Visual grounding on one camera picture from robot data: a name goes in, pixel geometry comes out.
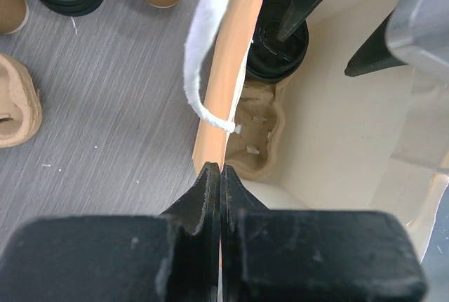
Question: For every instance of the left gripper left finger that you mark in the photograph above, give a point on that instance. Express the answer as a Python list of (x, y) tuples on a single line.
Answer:
[(170, 257)]

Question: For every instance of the cardboard cup carrier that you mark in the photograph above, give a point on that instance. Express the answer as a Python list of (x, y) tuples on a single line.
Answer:
[(253, 151), (21, 110)]

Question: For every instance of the stack of paper cups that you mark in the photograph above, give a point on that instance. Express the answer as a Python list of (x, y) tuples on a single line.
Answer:
[(13, 15)]

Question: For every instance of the brown paper bag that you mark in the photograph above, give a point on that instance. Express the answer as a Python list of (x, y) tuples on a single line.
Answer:
[(378, 142)]

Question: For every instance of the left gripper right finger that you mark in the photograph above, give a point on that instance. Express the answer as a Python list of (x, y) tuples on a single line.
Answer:
[(313, 255)]

